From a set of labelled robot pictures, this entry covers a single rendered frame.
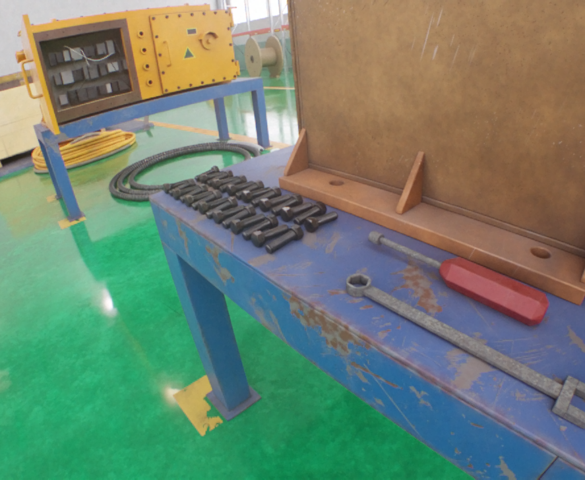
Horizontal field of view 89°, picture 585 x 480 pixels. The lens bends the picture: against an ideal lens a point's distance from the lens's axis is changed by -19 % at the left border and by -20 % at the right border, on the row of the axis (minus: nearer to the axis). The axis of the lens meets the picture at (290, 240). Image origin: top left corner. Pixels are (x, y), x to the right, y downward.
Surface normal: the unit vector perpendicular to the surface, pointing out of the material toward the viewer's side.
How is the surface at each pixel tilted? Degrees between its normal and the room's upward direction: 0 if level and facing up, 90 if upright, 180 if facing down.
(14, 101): 90
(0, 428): 0
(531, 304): 60
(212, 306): 90
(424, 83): 90
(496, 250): 0
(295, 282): 0
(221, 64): 90
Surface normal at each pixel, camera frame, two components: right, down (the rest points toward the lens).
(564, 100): -0.75, 0.39
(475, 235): -0.09, -0.86
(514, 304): -0.71, -0.10
